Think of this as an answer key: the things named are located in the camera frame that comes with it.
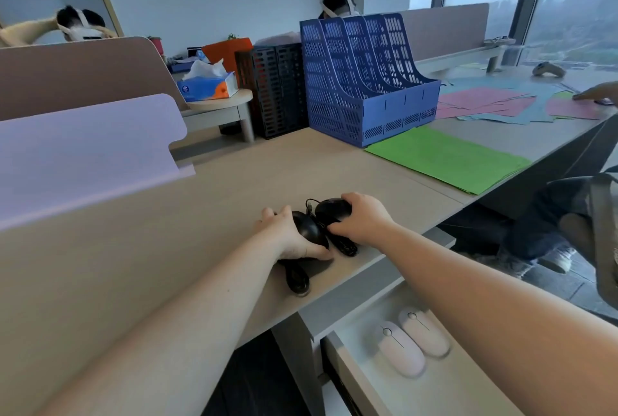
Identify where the black handheld controller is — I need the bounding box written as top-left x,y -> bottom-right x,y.
305,197 -> 359,258
276,210 -> 332,297

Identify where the grey handheld controller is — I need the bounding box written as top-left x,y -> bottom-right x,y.
532,61 -> 567,79

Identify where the blue plastic file organizer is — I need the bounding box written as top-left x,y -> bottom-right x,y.
299,13 -> 442,149

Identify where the lavender desk divider panel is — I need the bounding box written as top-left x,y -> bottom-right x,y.
0,93 -> 197,234

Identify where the person's left forearm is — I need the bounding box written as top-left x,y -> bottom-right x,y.
33,226 -> 286,416

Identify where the white open desk drawer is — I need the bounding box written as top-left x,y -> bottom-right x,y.
320,279 -> 528,416

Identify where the beige desk divider panel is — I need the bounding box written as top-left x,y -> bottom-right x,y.
400,2 -> 491,64
0,35 -> 190,122

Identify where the pile of pink and blue sheets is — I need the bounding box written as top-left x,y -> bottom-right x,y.
435,74 -> 618,126

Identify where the black plastic file organizer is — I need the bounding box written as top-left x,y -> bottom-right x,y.
235,42 -> 311,140

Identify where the grey office chair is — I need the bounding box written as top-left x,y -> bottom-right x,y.
559,172 -> 618,322

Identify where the blue and orange tissue box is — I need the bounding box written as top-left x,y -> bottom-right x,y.
176,59 -> 239,103

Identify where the person's right hand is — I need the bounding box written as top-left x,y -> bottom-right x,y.
327,192 -> 398,247

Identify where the white rounded desk shelf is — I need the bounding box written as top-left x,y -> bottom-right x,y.
181,88 -> 256,143

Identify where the orange folder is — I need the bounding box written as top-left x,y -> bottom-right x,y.
201,37 -> 254,77

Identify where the person's right forearm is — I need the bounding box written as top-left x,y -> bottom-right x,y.
373,223 -> 618,416

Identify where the white computer mouse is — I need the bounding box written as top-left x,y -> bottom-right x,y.
374,321 -> 427,379
398,307 -> 453,359

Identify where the person's left hand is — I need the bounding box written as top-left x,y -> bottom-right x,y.
253,207 -> 334,262

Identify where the green paper folder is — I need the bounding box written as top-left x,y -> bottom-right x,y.
364,125 -> 532,196

